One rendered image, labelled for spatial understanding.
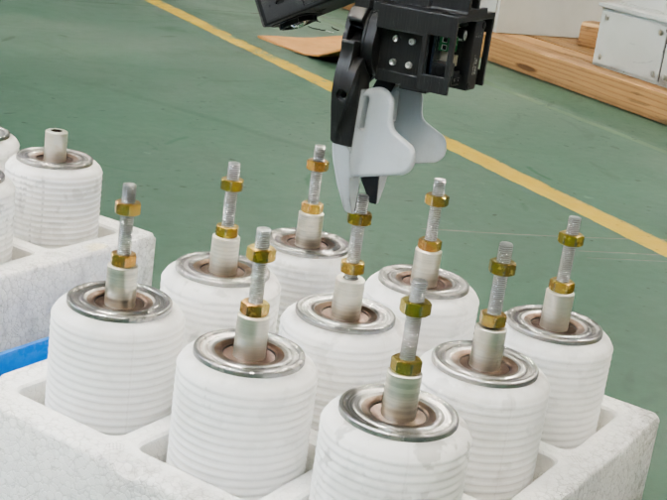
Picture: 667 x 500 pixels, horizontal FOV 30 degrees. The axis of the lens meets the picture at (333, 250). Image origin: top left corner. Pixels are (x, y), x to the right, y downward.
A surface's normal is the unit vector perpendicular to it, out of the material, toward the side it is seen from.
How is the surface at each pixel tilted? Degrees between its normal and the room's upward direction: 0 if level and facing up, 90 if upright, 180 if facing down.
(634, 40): 90
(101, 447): 0
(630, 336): 0
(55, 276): 90
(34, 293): 90
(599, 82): 90
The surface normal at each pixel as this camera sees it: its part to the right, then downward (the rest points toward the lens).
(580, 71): -0.88, 0.03
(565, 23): 0.45, 0.32
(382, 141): -0.44, 0.12
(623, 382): 0.13, -0.94
